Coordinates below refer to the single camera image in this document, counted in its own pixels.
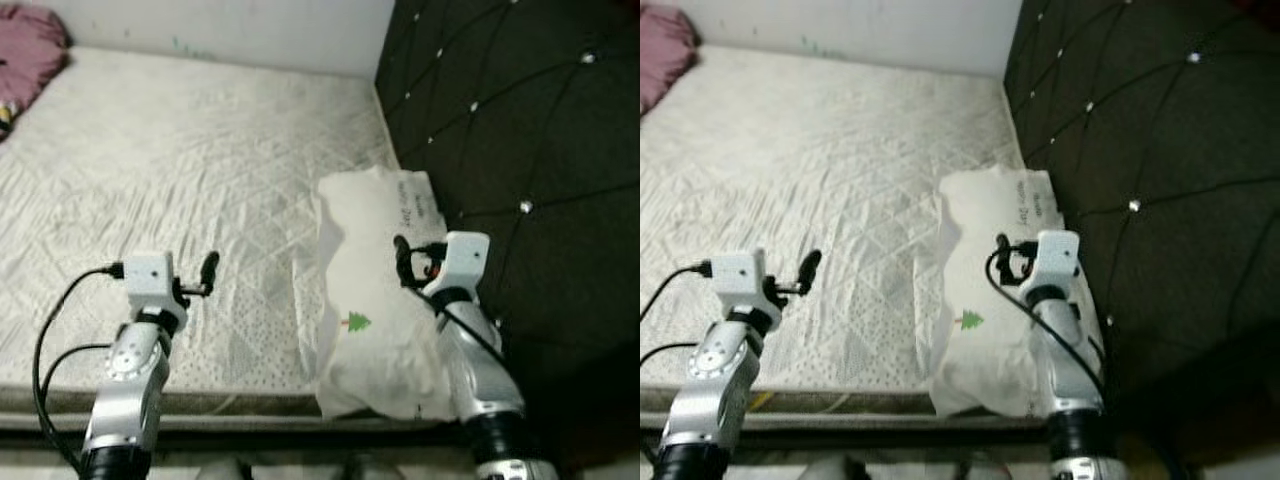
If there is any beige pillow with tree print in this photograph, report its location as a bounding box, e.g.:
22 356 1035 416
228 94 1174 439
929 166 1107 420
314 166 472 422

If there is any pink cartoon print blanket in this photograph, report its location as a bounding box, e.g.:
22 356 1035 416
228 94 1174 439
0 2 72 142
640 5 700 117

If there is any white quilted mattress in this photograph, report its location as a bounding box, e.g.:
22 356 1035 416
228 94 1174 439
0 45 442 421
640 45 1063 417

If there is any black tufted headboard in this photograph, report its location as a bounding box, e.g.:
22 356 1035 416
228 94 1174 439
374 0 641 406
1002 0 1280 406

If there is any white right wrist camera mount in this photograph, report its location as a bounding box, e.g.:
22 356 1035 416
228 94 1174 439
442 231 492 297
1034 229 1084 292

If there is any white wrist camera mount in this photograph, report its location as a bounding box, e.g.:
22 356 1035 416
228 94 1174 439
442 231 492 297
711 249 770 322
1034 229 1084 292
122 251 180 320

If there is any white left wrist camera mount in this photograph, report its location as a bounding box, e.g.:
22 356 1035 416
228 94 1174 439
711 249 770 322
122 251 180 320

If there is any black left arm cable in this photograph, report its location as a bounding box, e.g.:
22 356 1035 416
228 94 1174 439
29 261 127 472
640 259 714 367

